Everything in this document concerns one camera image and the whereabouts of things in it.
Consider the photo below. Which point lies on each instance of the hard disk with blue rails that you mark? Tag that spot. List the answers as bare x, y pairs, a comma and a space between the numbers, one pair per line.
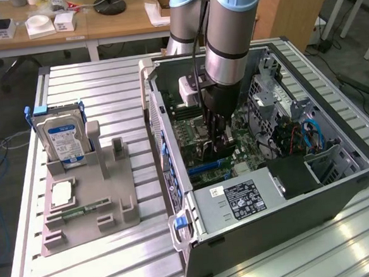
62, 137

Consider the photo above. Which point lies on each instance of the black floor stand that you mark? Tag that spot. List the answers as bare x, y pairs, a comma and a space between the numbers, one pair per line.
364, 84

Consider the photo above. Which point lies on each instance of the wooden desk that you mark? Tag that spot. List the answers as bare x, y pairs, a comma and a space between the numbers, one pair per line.
116, 26

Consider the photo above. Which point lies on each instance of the wooden cabinet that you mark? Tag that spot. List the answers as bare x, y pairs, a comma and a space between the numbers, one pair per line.
289, 10

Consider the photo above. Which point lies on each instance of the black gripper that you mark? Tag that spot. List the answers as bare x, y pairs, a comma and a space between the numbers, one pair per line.
221, 101

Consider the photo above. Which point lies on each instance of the white round holder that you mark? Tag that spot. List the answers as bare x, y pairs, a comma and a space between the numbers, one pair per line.
39, 26

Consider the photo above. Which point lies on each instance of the silver CPU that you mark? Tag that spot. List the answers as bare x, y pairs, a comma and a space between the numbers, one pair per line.
62, 193

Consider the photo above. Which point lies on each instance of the grey cup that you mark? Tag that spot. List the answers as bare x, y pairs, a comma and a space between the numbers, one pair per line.
19, 1

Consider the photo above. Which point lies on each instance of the small white box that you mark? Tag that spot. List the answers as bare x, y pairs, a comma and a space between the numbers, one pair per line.
65, 23

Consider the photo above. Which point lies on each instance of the grey power supply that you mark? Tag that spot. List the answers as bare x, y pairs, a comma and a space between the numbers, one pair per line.
208, 213

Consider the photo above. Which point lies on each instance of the black plastic shroud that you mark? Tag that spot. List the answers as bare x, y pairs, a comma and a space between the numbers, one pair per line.
294, 175

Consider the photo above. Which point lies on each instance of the green motherboard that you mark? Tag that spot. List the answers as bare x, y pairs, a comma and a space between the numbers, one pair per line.
245, 150

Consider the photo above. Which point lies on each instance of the green RAM stick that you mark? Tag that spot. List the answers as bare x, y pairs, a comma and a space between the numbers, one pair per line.
82, 210

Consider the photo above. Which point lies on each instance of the stack of white papers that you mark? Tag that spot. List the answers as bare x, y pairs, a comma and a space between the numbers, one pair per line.
157, 16

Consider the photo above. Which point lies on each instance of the CPU socket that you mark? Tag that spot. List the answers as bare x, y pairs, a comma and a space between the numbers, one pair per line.
198, 126

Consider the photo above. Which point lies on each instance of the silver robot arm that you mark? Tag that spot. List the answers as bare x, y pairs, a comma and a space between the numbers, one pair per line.
227, 31

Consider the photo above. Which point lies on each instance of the black chair base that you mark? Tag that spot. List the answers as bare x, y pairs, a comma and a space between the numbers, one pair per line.
18, 64

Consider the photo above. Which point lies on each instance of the black lamp base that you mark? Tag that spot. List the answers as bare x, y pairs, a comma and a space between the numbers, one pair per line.
109, 7

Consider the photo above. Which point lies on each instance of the graphics card with fan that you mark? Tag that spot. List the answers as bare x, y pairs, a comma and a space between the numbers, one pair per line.
226, 149

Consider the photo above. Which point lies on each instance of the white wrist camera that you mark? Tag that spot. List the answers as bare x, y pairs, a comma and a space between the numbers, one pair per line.
187, 94

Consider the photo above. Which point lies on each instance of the silver disk bay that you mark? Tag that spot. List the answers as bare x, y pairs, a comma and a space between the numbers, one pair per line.
264, 107

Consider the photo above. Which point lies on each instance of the black open PC case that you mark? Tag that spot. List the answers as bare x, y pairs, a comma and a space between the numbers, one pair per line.
273, 233

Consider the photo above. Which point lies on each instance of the blue case latch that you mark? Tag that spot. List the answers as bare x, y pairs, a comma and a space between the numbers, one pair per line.
180, 223

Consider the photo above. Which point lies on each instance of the blue expansion slot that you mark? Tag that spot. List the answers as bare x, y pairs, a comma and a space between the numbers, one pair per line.
202, 168

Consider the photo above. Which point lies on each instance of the grey parts rack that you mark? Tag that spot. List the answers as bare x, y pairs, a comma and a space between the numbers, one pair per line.
86, 183

